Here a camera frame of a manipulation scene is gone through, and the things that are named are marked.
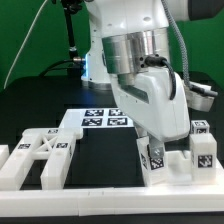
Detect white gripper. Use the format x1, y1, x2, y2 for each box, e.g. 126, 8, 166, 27
110, 68, 190, 158

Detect white chair seat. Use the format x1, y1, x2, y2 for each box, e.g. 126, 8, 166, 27
153, 150, 224, 186

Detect white chair back frame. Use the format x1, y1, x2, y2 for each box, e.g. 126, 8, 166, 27
0, 128, 81, 191

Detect white tagged cube right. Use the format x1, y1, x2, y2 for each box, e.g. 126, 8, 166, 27
191, 120, 210, 134

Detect white U-shaped obstacle fence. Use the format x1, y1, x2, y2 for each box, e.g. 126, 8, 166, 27
0, 159, 224, 218

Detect white part at left edge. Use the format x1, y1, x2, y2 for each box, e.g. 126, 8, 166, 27
0, 145, 9, 169

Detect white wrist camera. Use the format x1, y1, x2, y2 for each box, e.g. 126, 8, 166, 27
184, 82, 218, 112

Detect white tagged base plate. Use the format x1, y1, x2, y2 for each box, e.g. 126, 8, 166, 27
59, 108, 134, 138

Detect black cables at base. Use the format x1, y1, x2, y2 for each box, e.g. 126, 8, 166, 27
39, 57, 87, 78

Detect grey braided cable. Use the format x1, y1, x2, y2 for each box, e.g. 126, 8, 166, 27
143, 0, 214, 101

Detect black camera stand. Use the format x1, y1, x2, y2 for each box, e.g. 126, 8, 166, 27
51, 0, 83, 77

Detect white cable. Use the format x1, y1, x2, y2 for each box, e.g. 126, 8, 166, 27
3, 0, 50, 90

